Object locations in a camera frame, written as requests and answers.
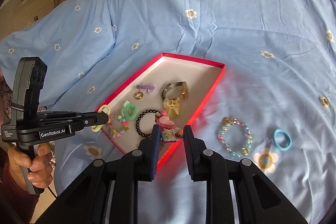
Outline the yellow hair tie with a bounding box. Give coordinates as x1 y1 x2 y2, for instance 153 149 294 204
91 105 112 132

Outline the green hair tie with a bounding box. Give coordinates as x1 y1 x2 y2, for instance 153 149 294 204
122 100 138 121

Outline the black bead bracelet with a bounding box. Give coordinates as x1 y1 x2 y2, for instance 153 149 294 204
135 109 161 139

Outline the purple hair tie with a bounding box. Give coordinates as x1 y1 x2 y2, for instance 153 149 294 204
135 83 157 94

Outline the pink heart hair clip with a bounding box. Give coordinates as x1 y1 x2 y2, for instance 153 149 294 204
155 110 183 143

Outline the yellow hair claw clip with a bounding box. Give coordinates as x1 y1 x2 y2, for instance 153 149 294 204
163 97 181 119

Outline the brown strap wristwatch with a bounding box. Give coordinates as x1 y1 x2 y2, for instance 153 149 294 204
161 81 189 100

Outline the left forearm sleeve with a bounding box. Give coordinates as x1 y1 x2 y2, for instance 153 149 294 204
1 148 40 223

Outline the red jewelry box tray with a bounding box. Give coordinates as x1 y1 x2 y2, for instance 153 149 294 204
94 52 227 172

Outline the left hand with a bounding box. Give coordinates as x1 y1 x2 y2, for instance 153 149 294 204
7 143 52 192

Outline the blue hair tie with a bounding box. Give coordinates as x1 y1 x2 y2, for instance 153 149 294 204
272 128 293 151

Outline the pastel bead bracelet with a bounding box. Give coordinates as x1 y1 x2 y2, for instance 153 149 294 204
217 117 253 158

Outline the small gold ring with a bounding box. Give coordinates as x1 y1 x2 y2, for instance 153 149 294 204
319 95 330 109

